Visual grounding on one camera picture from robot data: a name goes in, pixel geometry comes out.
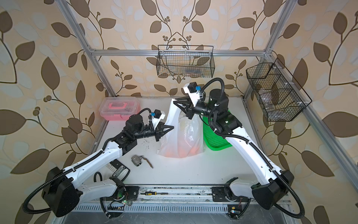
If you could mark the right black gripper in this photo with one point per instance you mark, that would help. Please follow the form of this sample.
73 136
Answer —
190 111

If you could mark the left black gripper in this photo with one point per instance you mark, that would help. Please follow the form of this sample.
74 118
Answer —
160 134

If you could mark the white printed plastic bag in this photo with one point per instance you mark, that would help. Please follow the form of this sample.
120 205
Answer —
186 139

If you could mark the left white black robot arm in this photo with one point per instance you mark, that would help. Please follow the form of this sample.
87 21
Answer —
65 189

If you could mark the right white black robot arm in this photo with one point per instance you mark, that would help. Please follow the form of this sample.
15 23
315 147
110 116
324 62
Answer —
210 101

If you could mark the green plastic basket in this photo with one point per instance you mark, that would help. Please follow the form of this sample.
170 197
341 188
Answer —
217 126

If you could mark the pink plastic storage box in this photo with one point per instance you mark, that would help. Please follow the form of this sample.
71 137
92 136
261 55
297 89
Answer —
119 108

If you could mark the yellow black screwdriver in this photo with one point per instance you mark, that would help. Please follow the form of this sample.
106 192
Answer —
151 193

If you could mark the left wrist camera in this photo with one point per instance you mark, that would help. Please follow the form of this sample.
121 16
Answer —
156 117

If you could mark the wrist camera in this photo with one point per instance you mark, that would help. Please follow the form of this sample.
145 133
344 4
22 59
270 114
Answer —
193 91
156 117

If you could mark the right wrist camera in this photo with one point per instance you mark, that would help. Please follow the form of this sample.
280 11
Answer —
193 91

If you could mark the rear black wire basket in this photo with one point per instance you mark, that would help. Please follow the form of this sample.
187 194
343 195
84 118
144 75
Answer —
195 61

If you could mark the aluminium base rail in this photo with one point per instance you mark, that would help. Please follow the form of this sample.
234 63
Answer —
181 199

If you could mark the side black wire basket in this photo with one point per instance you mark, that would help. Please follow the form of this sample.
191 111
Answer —
280 95

